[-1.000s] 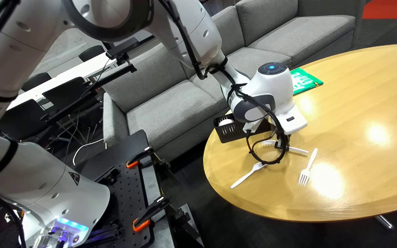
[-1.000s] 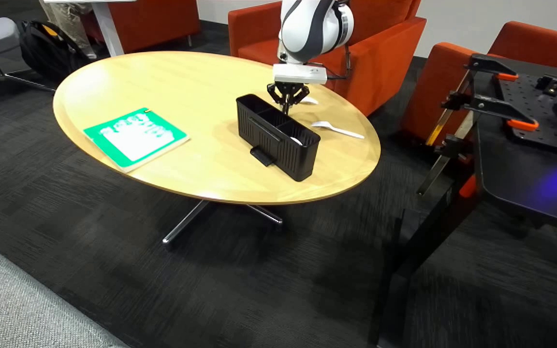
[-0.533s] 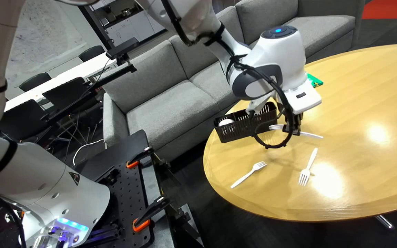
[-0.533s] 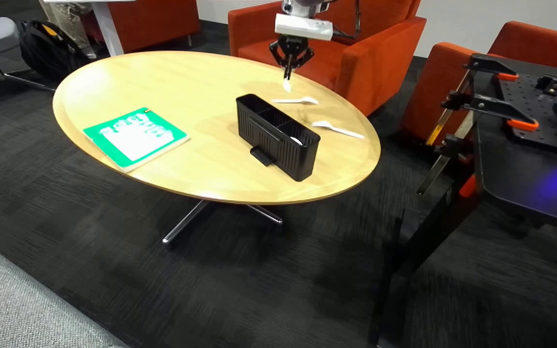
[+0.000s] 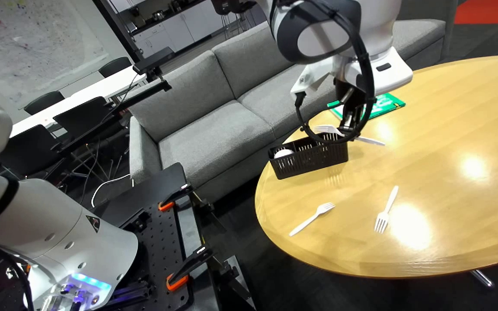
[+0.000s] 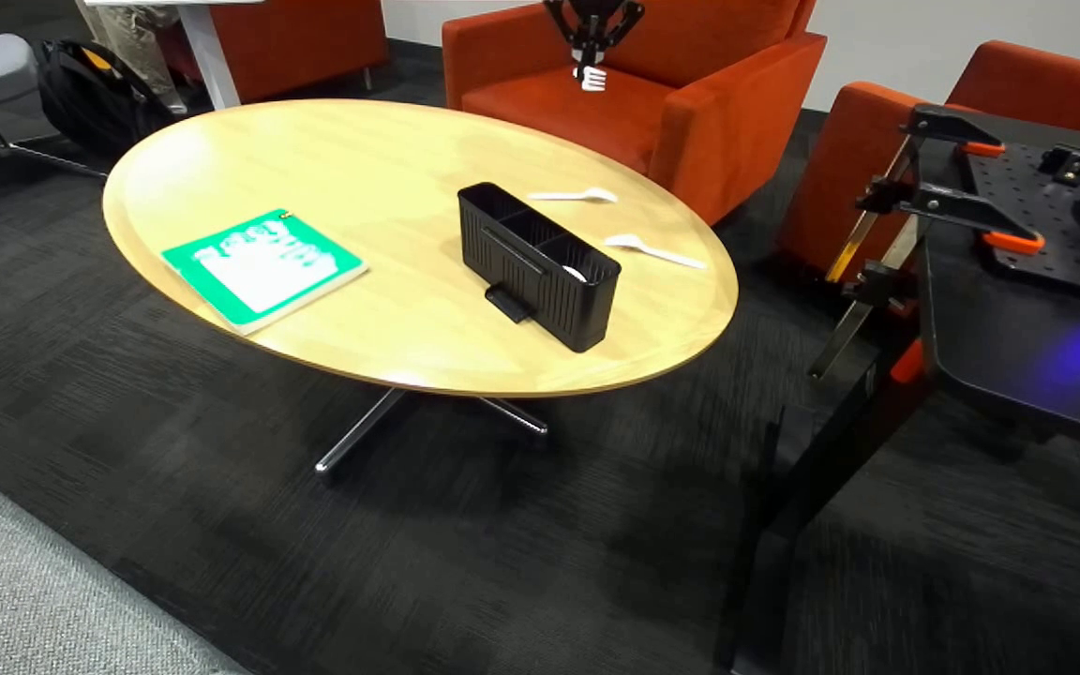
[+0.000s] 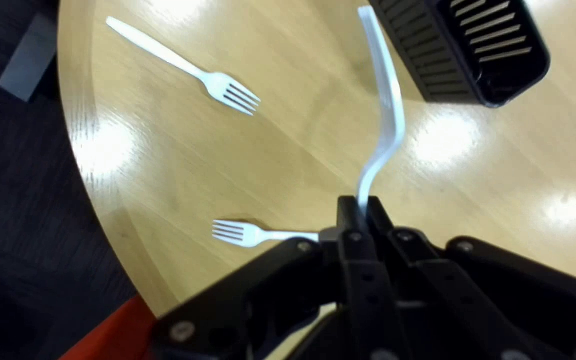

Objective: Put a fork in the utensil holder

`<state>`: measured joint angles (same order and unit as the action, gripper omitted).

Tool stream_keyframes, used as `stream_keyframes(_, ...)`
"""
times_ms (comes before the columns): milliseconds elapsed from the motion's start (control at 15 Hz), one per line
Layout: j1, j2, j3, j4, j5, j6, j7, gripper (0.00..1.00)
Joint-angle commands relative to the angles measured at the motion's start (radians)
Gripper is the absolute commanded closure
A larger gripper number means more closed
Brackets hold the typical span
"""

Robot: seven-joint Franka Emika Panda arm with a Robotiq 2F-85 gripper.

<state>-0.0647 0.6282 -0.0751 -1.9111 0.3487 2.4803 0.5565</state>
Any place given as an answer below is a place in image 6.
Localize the green book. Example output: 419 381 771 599
161 207 370 338

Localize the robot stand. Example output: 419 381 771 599
714 111 1080 675

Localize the person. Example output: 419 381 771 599
75 0 190 116

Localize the black backpack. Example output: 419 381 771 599
37 38 176 158

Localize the black clamp with orange tips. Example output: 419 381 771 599
806 177 1047 382
824 102 1008 285

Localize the orange armchair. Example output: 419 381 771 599
159 0 389 105
442 0 828 227
777 39 1080 284

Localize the white plastic fork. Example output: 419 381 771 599
573 45 609 94

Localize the black utensil holder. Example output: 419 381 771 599
457 181 623 354

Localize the black mount bracket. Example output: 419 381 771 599
1038 144 1080 188

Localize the white plastic spoon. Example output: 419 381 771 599
604 233 709 271
527 187 619 204

